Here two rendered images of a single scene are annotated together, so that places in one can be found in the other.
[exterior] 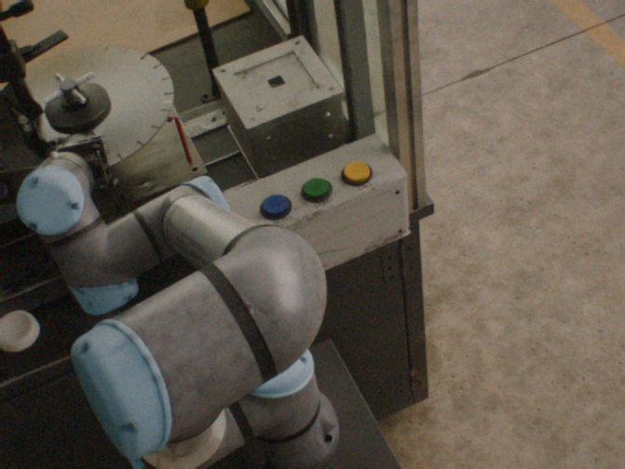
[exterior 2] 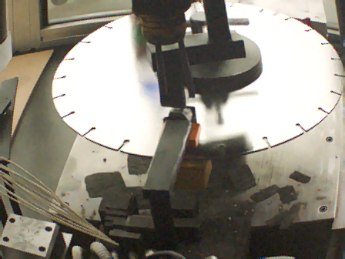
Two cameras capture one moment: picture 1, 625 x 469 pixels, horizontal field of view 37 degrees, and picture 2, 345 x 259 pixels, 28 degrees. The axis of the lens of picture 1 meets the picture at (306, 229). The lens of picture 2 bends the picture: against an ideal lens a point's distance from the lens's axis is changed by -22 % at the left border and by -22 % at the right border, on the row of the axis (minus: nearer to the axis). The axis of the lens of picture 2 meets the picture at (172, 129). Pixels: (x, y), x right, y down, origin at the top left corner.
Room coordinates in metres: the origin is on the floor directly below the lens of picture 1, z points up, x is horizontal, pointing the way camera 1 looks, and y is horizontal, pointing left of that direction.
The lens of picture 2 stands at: (0.93, 0.99, 1.34)
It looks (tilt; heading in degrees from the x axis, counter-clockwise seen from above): 33 degrees down; 299
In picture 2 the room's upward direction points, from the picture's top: 7 degrees counter-clockwise
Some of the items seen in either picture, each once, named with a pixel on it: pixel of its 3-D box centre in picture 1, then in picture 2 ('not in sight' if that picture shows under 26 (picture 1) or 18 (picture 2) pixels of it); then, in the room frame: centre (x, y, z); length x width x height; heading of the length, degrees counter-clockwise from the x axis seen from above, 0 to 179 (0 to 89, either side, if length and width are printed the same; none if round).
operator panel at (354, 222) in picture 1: (318, 215); not in sight; (1.01, -0.02, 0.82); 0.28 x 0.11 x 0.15; 105
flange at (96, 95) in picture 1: (75, 102); (209, 48); (1.24, 0.34, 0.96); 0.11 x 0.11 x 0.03
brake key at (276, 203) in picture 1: (275, 207); not in sight; (0.98, 0.04, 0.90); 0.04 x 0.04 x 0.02
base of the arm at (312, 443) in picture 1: (283, 417); not in sight; (0.67, 0.09, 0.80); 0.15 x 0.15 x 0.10
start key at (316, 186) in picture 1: (316, 191); not in sight; (1.00, -0.03, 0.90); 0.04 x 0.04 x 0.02
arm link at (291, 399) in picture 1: (265, 377); not in sight; (0.67, 0.09, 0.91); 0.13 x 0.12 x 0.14; 113
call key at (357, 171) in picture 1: (356, 174); not in sight; (1.01, -0.09, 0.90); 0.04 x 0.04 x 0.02
